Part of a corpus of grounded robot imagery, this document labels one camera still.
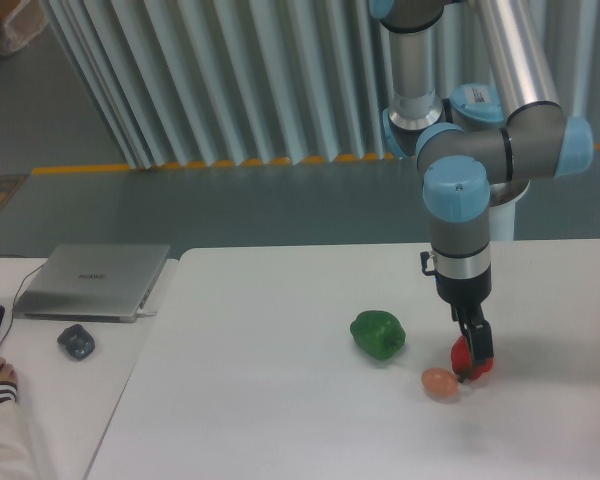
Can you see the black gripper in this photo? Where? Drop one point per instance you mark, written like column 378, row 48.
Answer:
column 473, row 325

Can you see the red bell pepper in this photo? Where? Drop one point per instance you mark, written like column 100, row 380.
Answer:
column 462, row 364

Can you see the brown egg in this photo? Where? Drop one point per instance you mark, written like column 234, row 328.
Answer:
column 439, row 383

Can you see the green bell pepper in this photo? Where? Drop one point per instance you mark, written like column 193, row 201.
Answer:
column 378, row 333

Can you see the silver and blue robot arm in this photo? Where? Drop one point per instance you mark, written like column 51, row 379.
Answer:
column 460, row 158

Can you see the white striped sleeve forearm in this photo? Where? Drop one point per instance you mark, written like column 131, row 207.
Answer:
column 16, row 455

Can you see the silver closed laptop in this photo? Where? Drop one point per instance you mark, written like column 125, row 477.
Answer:
column 93, row 282

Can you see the white pleated curtain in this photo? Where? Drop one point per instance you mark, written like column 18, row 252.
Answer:
column 211, row 81

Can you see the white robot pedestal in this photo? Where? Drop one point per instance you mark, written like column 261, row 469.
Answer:
column 502, row 211

